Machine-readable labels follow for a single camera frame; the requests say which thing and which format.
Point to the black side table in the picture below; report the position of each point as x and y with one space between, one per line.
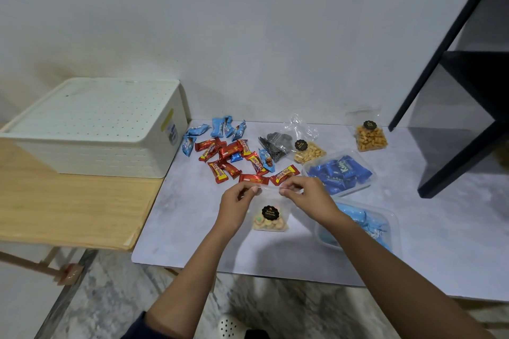
477 84

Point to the person's left hand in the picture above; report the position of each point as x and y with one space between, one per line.
232 207

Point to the person's right forearm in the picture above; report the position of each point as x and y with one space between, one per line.
389 283

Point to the pile of red candy bars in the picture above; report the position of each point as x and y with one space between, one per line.
228 150

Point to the person's left forearm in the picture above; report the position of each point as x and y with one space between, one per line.
191 283

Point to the person's navy shirt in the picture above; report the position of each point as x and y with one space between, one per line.
139 331

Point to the person's right hand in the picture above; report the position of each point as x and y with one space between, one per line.
312 197

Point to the bag of orange crackers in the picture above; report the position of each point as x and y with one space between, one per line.
371 140

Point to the bag of black-white cookies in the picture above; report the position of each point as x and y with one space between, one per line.
274 146

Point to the white storage box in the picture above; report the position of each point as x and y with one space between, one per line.
99 160

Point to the wooden folding table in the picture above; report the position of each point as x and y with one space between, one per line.
59 207

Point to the white perforated box lid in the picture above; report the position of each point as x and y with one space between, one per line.
99 108

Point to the bag of pastel candies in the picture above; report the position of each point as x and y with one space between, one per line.
270 225

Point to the group of light blue packets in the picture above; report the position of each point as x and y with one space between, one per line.
218 127

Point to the bag of beige nuts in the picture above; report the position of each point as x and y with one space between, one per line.
310 152

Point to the person's black trousers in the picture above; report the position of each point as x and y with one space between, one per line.
256 334

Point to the grey marble-look board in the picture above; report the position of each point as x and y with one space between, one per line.
191 223

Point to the clear plastic tub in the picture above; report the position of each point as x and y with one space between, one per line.
370 184
394 231

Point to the person's white left clog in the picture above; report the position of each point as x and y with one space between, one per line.
230 328

